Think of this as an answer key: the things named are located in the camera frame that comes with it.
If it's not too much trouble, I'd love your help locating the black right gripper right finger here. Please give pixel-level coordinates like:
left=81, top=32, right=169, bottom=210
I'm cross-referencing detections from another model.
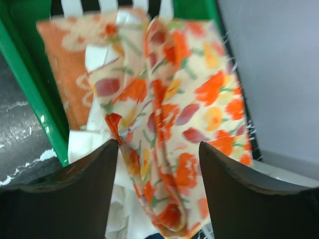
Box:
left=199, top=142, right=319, bottom=239

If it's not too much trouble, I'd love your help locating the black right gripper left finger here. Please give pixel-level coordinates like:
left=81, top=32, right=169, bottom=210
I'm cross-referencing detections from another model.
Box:
left=0, top=139, right=119, bottom=239

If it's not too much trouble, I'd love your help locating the navy blue garment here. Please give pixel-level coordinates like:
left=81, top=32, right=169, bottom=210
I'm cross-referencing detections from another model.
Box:
left=142, top=232, right=164, bottom=239

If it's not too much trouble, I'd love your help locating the orange floral pattern cloth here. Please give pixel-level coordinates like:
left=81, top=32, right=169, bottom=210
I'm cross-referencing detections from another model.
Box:
left=89, top=17, right=253, bottom=239

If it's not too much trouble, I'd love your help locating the orange bunny pattern garment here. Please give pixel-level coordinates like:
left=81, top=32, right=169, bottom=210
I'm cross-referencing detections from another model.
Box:
left=36, top=8, right=152, bottom=131

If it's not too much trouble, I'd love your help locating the black white striped garment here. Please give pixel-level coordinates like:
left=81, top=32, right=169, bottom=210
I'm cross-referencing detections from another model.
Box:
left=50, top=0, right=174, bottom=18

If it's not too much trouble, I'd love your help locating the green plastic tray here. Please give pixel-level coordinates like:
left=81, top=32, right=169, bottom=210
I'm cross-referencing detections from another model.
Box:
left=0, top=0, right=262, bottom=167

